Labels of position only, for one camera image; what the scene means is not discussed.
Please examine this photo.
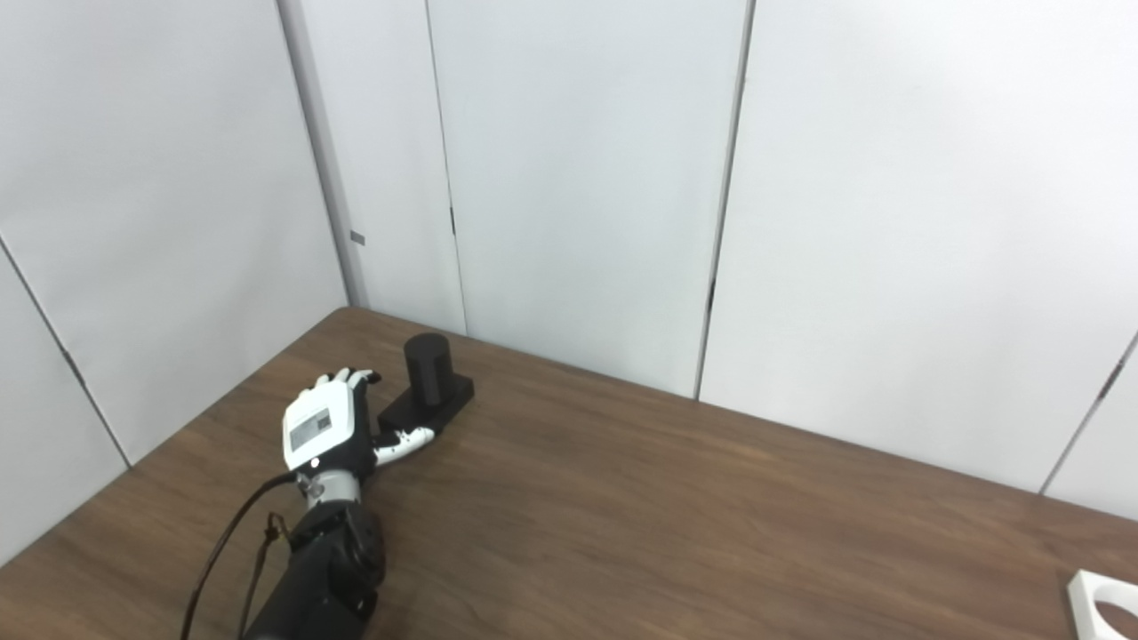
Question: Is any white and black left hand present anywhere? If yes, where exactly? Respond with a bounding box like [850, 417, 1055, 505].
[282, 367, 437, 490]

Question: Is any black peg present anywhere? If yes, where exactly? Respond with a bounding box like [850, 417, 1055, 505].
[377, 333, 475, 443]

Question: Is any white square piece with hole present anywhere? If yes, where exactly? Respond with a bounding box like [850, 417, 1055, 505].
[1066, 570, 1138, 640]

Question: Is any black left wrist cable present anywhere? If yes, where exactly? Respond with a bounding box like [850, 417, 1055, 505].
[180, 471, 308, 640]

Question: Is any grey wall corner post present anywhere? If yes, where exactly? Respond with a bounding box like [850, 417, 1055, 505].
[277, 0, 371, 310]

